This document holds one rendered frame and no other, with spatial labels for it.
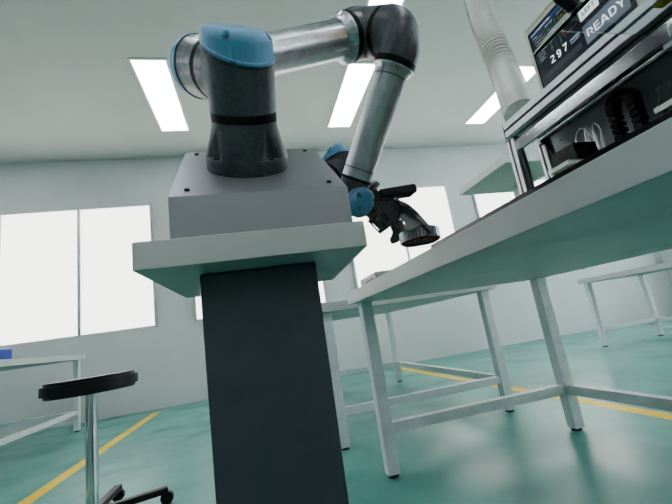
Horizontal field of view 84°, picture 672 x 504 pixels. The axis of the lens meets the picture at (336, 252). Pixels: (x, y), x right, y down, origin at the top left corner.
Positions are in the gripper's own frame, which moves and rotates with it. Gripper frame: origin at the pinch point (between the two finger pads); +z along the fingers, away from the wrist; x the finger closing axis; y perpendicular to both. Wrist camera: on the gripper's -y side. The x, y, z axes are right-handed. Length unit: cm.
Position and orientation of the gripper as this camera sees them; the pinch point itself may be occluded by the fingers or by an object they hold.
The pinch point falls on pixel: (421, 237)
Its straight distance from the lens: 106.8
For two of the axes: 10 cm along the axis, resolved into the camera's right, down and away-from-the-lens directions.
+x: 2.1, -2.4, -9.5
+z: 6.8, 7.3, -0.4
